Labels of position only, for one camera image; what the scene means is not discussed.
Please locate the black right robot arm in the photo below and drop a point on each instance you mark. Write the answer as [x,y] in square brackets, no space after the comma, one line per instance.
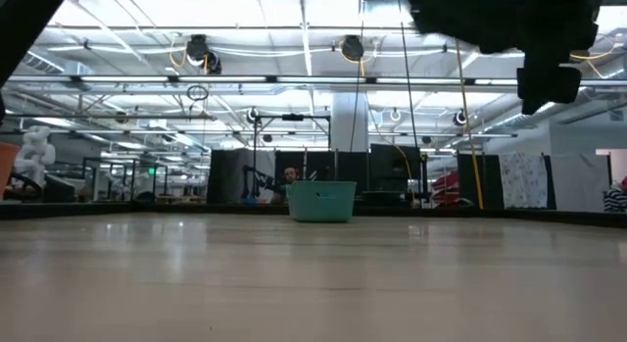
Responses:
[558,18]

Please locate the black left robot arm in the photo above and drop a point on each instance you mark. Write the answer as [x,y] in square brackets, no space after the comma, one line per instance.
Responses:
[19,18]

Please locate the white column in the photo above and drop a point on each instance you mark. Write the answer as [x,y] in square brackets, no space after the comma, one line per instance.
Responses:
[349,121]

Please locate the black partition panel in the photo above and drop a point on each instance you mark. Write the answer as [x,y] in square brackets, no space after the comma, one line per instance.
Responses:
[230,175]
[490,185]
[323,163]
[394,168]

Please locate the white patterned sheet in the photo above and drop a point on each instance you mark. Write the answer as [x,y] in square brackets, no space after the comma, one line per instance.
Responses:
[524,180]

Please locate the light teal plastic basket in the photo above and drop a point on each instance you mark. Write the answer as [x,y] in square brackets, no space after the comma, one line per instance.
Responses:
[321,202]

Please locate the person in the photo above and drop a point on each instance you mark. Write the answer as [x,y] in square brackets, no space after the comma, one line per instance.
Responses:
[290,175]
[616,199]

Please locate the long ceiling light bar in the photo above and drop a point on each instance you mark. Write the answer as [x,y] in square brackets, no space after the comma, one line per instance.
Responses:
[220,79]

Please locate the white robot figure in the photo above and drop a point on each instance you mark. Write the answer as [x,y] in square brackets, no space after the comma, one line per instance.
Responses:
[34,156]

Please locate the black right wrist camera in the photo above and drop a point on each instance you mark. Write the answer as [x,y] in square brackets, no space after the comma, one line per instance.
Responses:
[548,84]

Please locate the black stand frame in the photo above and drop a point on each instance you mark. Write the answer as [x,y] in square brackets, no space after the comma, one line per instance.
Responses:
[292,117]

